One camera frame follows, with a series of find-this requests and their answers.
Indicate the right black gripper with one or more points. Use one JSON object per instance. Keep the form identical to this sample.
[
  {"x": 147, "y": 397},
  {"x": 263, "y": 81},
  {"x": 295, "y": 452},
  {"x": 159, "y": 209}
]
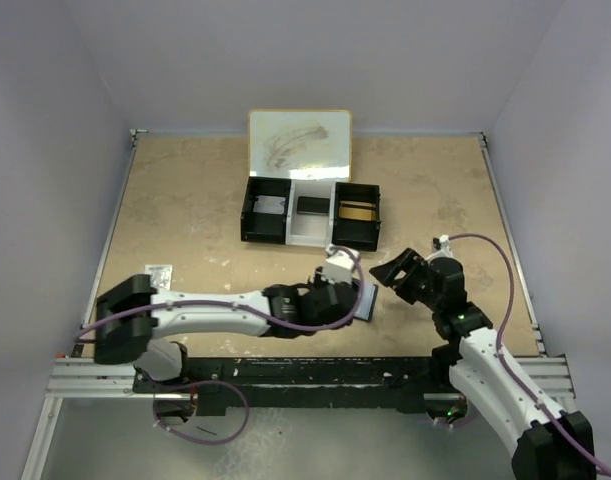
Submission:
[{"x": 406, "y": 262}]

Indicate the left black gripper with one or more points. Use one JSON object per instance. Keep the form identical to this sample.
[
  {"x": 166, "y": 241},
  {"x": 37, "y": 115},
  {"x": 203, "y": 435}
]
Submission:
[{"x": 317, "y": 284}]

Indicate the black leather card holder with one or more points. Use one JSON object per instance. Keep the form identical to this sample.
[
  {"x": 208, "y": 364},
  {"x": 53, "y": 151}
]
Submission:
[{"x": 366, "y": 308}]

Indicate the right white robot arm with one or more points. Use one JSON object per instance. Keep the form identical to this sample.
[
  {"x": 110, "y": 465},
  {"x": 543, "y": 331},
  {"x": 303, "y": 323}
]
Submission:
[{"x": 543, "y": 440}]

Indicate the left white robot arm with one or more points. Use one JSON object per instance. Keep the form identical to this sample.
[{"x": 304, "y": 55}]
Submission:
[{"x": 136, "y": 322}]

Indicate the gold card in tray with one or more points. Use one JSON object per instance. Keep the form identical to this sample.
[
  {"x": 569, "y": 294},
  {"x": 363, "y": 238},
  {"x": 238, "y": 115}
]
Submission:
[{"x": 360, "y": 211}]

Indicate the silver card in tray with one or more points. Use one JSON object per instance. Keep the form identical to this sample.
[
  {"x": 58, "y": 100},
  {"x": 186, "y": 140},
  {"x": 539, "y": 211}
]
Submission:
[{"x": 273, "y": 205}]

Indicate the black and white compartment tray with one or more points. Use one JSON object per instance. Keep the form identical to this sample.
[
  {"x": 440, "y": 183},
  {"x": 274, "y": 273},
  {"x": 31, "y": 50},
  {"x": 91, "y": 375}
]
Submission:
[{"x": 301, "y": 230}]

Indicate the clear plastic packet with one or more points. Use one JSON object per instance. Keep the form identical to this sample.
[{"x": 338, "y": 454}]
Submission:
[{"x": 160, "y": 275}]

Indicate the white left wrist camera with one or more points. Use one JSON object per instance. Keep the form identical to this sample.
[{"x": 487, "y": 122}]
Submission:
[{"x": 339, "y": 265}]

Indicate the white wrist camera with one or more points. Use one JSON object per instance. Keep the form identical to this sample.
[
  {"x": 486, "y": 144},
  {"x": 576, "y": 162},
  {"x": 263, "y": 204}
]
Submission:
[
  {"x": 339, "y": 265},
  {"x": 441, "y": 247}
]

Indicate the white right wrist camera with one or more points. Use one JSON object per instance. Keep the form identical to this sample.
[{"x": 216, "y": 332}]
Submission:
[{"x": 441, "y": 247}]

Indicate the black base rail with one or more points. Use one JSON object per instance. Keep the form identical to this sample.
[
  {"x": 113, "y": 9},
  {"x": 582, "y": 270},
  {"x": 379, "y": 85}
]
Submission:
[{"x": 405, "y": 384}]

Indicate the white board with wooden frame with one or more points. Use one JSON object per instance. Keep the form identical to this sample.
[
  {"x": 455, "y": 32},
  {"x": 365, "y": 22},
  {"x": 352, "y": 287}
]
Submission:
[{"x": 300, "y": 144}]

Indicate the aluminium table frame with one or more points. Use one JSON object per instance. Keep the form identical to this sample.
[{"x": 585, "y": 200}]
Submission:
[{"x": 80, "y": 377}]

